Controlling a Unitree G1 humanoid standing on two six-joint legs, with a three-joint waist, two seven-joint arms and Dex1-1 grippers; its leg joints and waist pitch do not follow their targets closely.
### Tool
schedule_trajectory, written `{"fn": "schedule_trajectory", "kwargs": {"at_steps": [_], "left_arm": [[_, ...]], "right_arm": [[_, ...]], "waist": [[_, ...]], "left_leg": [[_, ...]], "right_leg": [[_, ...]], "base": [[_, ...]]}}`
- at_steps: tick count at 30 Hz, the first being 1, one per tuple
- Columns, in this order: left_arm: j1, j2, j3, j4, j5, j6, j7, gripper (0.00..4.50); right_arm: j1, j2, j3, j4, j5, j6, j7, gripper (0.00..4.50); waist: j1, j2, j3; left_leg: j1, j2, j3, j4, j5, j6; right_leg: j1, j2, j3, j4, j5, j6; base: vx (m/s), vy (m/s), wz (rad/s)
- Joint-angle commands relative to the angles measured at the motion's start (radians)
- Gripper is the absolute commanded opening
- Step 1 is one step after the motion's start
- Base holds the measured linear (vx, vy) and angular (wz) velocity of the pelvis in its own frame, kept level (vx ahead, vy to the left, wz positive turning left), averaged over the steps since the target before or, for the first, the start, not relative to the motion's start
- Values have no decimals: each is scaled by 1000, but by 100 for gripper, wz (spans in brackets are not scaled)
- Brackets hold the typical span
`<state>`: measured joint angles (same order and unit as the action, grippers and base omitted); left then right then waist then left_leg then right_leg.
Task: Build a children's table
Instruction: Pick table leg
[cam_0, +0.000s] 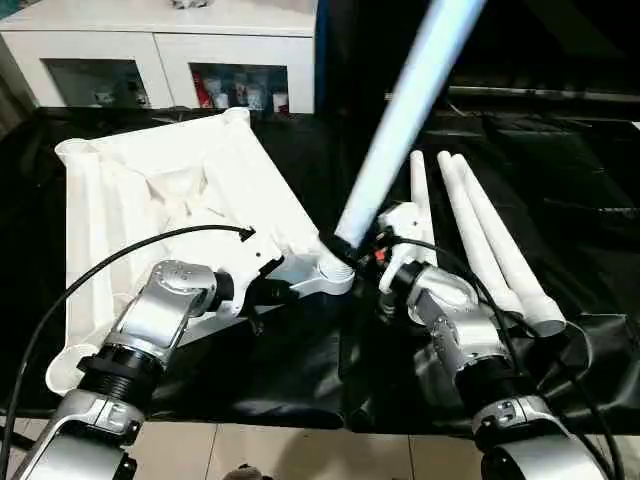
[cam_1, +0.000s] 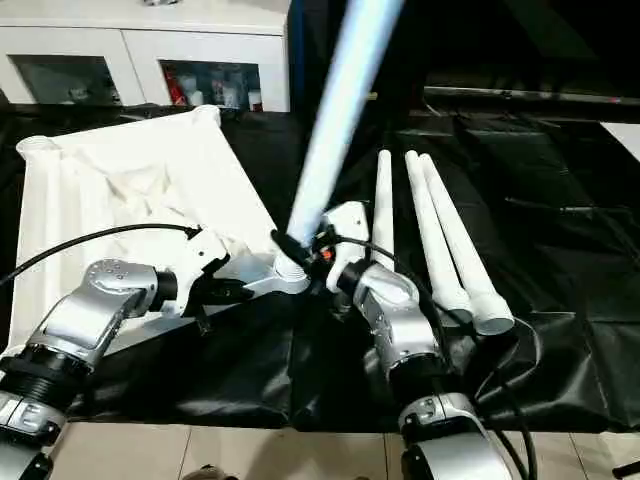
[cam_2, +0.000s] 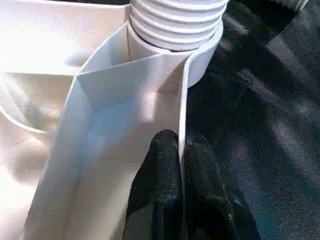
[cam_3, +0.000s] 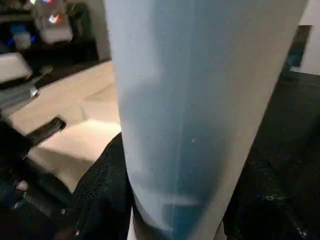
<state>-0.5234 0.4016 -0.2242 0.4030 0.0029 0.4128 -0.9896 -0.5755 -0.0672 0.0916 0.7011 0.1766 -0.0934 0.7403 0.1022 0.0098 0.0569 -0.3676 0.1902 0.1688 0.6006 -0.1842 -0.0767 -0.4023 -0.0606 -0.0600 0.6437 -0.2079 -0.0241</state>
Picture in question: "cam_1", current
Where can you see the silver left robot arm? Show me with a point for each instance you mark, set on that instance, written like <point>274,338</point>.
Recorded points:
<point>90,310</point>

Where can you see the dark metal rail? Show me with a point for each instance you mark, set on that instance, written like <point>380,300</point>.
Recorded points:
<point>525,95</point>

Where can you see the black work mat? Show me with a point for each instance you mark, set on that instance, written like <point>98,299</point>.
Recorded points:
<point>250,370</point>

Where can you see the white plastic table leg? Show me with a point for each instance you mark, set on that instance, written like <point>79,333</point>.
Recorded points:
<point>465,245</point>
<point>335,125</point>
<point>382,210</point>
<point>430,235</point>

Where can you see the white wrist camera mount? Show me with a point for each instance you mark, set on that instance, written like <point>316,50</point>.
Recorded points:
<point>205,245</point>
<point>352,220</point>

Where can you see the white bottle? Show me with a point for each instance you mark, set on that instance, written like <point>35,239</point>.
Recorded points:
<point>195,92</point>

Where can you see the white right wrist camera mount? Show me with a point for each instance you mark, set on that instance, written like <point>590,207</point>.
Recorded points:
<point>352,220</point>

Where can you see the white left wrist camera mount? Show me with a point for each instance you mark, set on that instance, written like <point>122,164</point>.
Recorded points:
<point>205,245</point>

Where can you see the black box with yellow label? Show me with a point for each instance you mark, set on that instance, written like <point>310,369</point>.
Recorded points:
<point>310,40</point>

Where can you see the red package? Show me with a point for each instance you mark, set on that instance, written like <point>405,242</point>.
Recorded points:
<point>171,87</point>

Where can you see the white flat board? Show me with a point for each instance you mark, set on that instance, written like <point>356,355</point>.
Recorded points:
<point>625,140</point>

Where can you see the white glass-door cabinet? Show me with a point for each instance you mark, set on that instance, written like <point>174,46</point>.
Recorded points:
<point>150,45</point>

